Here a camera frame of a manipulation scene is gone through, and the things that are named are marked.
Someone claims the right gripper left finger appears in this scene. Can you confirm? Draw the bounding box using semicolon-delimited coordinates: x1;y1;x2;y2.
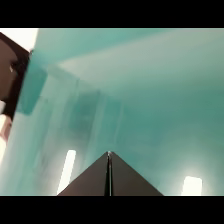
57;151;111;197

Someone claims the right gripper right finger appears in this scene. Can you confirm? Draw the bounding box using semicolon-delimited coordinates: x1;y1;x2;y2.
110;151;165;197

